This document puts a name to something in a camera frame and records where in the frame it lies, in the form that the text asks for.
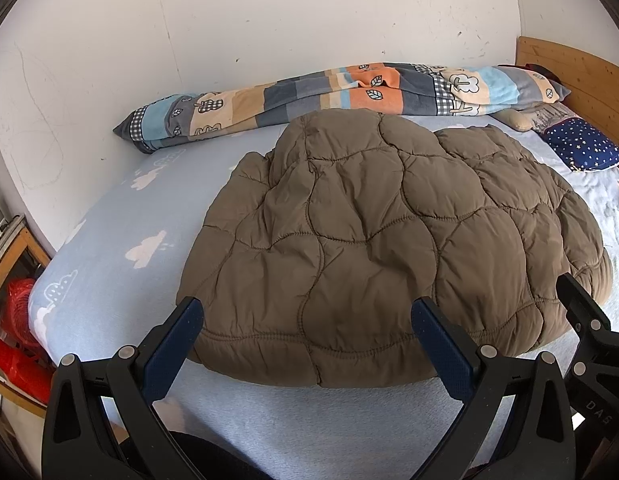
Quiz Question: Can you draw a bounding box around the brown quilted jacket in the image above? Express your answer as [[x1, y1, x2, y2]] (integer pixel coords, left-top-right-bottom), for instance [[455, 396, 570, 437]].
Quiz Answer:
[[176, 110, 613, 388]]

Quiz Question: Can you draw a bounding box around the wooden shelf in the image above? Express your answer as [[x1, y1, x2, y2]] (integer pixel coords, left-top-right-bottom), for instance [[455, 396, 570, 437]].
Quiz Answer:
[[0, 215, 52, 416]]

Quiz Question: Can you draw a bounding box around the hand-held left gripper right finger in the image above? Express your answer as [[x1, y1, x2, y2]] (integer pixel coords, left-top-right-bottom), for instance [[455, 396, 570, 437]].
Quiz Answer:
[[411, 296, 576, 480]]

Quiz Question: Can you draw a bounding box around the blue star-print pillow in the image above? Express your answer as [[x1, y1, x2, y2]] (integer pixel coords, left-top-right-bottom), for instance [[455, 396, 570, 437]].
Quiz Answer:
[[543, 117, 619, 173]]

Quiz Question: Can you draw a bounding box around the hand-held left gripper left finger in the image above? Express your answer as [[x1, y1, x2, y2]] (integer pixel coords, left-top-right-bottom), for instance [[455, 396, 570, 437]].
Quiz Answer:
[[42, 296, 206, 480]]

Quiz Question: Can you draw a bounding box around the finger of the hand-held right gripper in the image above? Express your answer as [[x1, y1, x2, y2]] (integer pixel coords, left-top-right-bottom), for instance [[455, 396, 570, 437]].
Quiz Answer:
[[557, 272, 615, 376]]

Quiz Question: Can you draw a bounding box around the red plastic basket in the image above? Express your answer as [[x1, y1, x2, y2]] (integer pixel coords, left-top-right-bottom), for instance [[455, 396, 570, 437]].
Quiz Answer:
[[2, 277, 40, 341], [0, 335, 55, 403]]

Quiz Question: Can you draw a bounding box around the wooden headboard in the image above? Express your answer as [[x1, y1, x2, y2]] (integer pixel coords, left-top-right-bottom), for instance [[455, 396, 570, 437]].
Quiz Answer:
[[515, 36, 619, 148]]

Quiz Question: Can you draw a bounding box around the bed with light blue sheet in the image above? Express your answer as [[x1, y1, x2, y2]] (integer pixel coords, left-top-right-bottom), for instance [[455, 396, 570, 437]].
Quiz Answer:
[[28, 110, 619, 480]]

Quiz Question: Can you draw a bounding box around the dark red cushion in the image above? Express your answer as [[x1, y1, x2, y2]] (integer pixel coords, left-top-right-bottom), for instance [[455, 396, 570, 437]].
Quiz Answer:
[[524, 62, 563, 81]]

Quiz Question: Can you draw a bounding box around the rolled patchwork blanket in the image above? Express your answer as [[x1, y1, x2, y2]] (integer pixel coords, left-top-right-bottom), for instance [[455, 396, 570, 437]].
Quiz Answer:
[[113, 62, 573, 155]]

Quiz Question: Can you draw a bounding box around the grey metal rack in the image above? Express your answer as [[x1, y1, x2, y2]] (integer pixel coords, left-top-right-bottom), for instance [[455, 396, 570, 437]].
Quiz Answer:
[[0, 187, 25, 271]]

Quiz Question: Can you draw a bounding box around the beige plush pillow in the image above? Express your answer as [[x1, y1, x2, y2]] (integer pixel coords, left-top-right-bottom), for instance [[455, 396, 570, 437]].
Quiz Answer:
[[492, 102, 583, 134]]

